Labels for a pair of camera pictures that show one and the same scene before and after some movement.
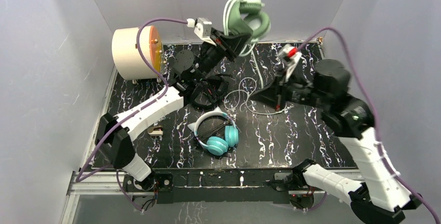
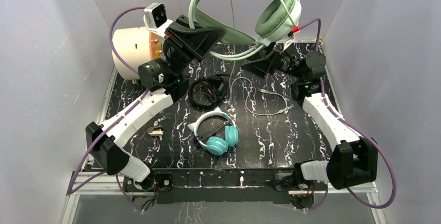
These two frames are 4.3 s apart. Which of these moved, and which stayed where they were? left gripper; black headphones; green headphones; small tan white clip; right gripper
Moved: green headphones; left gripper; right gripper
Stayed: black headphones; small tan white clip
